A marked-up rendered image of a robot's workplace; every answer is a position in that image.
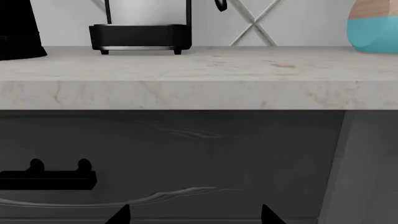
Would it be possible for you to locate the black drawer handle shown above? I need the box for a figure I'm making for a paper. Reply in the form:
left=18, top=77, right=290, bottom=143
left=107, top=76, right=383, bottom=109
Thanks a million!
left=0, top=157, right=98, bottom=191

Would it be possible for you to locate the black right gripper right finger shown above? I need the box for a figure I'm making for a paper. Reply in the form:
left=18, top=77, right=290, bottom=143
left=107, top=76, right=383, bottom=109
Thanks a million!
left=261, top=203, right=287, bottom=224

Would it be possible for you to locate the dark grey cabinet drawer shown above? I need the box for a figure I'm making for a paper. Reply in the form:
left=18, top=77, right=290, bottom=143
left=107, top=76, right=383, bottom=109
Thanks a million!
left=0, top=109, right=346, bottom=220

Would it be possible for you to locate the black coffee machine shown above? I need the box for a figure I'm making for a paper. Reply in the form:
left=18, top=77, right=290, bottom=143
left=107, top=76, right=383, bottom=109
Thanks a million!
left=88, top=0, right=193, bottom=56

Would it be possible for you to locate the black hanging utensil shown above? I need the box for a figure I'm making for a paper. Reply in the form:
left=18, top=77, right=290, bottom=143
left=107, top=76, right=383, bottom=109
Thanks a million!
left=214, top=0, right=228, bottom=13

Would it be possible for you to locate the teal and wood vase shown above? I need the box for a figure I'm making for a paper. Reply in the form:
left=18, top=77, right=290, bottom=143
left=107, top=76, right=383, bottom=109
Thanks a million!
left=346, top=0, right=398, bottom=54

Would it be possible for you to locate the black electric kettle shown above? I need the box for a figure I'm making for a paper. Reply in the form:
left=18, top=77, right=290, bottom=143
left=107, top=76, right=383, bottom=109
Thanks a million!
left=0, top=0, right=49, bottom=61

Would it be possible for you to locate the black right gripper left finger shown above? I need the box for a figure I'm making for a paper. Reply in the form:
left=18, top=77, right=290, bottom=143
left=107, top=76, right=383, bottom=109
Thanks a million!
left=105, top=203, right=131, bottom=224

